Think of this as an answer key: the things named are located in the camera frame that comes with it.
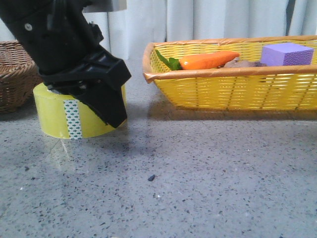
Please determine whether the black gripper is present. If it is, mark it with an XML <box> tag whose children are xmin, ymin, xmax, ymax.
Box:
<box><xmin>0</xmin><ymin>0</ymin><xmax>131</xmax><ymax>128</ymax></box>

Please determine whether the yellow tape roll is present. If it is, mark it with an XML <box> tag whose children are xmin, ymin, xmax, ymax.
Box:
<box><xmin>33</xmin><ymin>83</ymin><xmax>115</xmax><ymax>139</ymax></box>

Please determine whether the white curtain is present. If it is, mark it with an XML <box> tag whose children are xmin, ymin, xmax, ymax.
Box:
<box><xmin>0</xmin><ymin>0</ymin><xmax>317</xmax><ymax>60</ymax></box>

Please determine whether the small black debris chip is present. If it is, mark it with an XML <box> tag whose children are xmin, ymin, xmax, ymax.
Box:
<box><xmin>148</xmin><ymin>175</ymin><xmax>156</xmax><ymax>181</ymax></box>

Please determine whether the brown wicker basket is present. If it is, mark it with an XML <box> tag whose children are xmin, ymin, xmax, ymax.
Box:
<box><xmin>0</xmin><ymin>40</ymin><xmax>43</xmax><ymax>114</ymax></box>

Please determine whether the orange toy carrot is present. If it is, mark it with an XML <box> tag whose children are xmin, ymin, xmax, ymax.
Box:
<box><xmin>156</xmin><ymin>50</ymin><xmax>240</xmax><ymax>70</ymax></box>

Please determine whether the brown object in basket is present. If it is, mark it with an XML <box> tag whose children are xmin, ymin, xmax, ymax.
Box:
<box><xmin>221</xmin><ymin>58</ymin><xmax>267</xmax><ymax>68</ymax></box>

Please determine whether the yellow woven basket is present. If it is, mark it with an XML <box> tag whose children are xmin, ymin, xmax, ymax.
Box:
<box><xmin>143</xmin><ymin>35</ymin><xmax>317</xmax><ymax>111</ymax></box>

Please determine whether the purple foam block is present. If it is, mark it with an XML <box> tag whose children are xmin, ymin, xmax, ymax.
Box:
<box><xmin>260</xmin><ymin>43</ymin><xmax>314</xmax><ymax>66</ymax></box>

